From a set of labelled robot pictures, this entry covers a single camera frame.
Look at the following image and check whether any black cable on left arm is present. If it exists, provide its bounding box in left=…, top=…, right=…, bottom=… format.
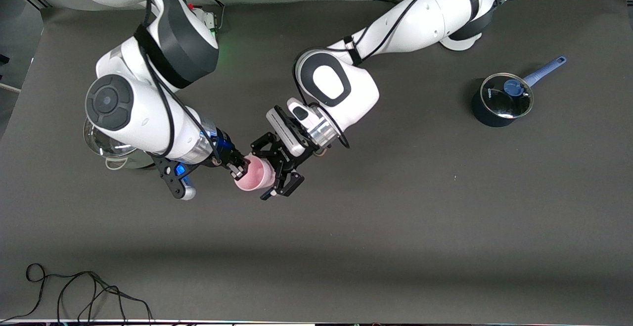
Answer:
left=294, top=0, right=530, bottom=149

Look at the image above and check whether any pink cup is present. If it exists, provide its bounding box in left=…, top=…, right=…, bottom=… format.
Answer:
left=234, top=155, right=276, bottom=191

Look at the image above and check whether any dark blue saucepan, light-blue handle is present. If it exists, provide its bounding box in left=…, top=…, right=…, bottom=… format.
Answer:
left=471, top=56, right=567, bottom=128

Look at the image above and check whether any clear glass bowl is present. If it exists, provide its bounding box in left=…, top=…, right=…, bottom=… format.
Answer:
left=83, top=117, right=140, bottom=158

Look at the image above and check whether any loose thin black cable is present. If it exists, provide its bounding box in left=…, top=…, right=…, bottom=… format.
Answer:
left=0, top=263, right=155, bottom=325

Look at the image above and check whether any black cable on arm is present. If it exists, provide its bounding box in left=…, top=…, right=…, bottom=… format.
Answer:
left=294, top=0, right=530, bottom=149
left=126, top=0, right=226, bottom=161

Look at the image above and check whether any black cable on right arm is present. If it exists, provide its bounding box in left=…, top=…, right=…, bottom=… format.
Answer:
left=126, top=0, right=226, bottom=161

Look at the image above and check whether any glass saucepan lid, blue knob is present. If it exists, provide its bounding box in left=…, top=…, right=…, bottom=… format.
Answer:
left=480, top=73, right=534, bottom=119

